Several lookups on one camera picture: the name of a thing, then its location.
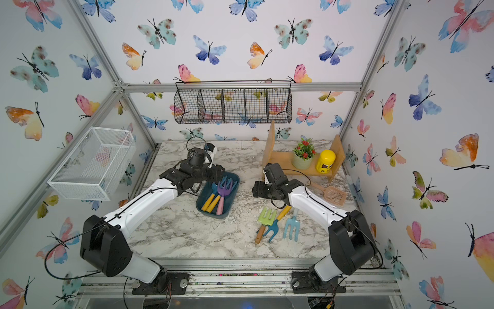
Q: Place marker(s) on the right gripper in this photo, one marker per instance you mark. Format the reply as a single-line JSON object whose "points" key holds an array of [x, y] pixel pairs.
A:
{"points": [[258, 189]]}

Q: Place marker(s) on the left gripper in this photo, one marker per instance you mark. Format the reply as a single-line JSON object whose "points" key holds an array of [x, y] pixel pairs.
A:
{"points": [[217, 172]]}

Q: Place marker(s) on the teal plastic storage box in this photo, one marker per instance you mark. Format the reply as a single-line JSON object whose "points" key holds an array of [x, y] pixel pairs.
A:
{"points": [[229, 200]]}

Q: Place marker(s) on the blue claw rake yellow handle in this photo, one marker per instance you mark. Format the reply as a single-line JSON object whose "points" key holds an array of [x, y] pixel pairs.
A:
{"points": [[274, 227], [217, 197]]}

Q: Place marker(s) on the teal rake yellow handle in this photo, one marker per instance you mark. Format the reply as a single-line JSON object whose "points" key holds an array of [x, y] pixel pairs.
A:
{"points": [[209, 199]]}

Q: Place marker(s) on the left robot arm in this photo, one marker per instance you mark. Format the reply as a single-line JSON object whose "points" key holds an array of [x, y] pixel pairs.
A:
{"points": [[104, 240]]}

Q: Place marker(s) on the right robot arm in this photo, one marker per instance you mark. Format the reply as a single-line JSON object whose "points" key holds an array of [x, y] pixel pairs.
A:
{"points": [[351, 244]]}

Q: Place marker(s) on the wooden shelf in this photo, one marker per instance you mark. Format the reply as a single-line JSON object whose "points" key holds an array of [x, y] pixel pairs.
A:
{"points": [[284, 158]]}

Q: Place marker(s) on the light blue fork tool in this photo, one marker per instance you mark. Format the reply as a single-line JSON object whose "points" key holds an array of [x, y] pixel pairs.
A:
{"points": [[292, 227]]}

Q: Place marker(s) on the potted red flower plant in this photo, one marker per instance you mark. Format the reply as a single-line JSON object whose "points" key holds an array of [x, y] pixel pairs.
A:
{"points": [[303, 154]]}

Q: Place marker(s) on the yellow jar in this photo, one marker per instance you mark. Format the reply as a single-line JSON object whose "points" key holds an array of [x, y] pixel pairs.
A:
{"points": [[325, 161]]}

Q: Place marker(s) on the green rake wooden handle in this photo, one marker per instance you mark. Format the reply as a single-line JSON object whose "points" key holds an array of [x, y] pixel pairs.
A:
{"points": [[266, 219]]}

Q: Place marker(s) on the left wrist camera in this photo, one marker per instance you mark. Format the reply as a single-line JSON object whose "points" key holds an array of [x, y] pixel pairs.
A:
{"points": [[211, 151]]}

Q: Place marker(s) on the black wire wall basket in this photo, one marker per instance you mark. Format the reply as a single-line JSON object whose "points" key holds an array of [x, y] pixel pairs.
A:
{"points": [[247, 103]]}

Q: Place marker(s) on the white mesh wall basket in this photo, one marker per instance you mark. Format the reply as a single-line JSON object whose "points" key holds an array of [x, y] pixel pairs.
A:
{"points": [[95, 166]]}

